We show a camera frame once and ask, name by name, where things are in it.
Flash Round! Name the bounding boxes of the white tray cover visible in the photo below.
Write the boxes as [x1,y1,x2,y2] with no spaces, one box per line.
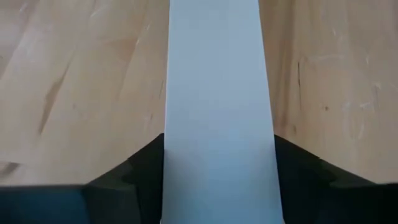
[160,0,286,224]

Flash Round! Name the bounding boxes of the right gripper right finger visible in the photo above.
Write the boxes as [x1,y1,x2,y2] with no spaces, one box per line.
[273,134,398,224]

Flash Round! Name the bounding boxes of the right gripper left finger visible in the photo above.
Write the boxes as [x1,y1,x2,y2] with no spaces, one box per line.
[0,133,165,224]

